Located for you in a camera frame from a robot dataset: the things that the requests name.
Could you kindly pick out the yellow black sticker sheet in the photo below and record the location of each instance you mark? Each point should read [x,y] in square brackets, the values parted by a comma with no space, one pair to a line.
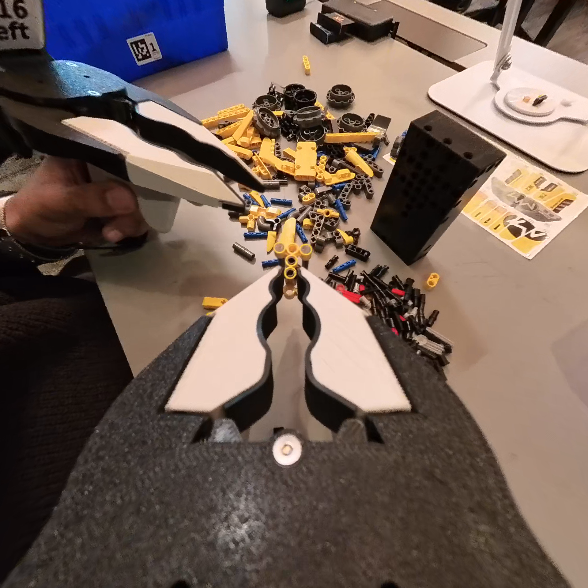
[523,206]

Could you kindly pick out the white desk stand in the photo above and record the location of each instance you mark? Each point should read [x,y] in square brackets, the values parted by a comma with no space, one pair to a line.
[468,105]

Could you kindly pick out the blue storage bin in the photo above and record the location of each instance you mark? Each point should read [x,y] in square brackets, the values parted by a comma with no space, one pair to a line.
[92,32]

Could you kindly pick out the yellow connector assembly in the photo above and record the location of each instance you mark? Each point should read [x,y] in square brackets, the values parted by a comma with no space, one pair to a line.
[291,262]

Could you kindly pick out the person's black knit sweater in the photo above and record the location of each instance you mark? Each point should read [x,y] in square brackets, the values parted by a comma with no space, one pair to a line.
[50,367]

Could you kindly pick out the pile of yellow grey beams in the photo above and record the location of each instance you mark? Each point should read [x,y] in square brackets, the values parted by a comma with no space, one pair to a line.
[298,160]

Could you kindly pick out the thin yellow beam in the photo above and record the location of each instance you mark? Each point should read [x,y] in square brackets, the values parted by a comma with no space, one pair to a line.
[306,65]

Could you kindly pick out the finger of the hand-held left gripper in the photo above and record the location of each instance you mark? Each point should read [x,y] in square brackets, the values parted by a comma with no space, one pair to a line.
[183,133]
[156,167]

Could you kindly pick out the dark grey tube connector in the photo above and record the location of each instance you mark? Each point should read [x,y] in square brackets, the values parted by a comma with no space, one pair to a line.
[243,251]

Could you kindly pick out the cluster of black wheel rims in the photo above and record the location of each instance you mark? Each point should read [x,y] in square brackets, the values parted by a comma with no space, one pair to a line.
[303,108]

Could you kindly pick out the black box device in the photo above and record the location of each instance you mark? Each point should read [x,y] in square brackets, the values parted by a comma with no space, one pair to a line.
[349,23]

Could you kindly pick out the black perforated block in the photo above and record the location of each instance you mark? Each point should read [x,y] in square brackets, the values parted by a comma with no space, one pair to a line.
[432,193]

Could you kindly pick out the pile of black red pins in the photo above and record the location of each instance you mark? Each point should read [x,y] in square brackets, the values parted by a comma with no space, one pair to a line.
[390,307]

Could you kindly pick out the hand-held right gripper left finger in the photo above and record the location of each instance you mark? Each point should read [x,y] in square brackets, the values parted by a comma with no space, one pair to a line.
[225,358]

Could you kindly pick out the person's left hand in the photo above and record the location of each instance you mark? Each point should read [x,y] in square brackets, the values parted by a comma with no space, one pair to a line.
[64,202]

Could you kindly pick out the black two-hole connector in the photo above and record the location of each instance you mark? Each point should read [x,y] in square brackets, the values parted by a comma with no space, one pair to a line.
[357,252]

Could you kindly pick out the yellow two-hole beam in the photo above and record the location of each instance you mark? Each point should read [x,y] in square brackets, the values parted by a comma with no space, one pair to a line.
[432,280]

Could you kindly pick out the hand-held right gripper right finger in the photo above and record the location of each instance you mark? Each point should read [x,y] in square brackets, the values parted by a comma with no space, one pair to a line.
[353,358]

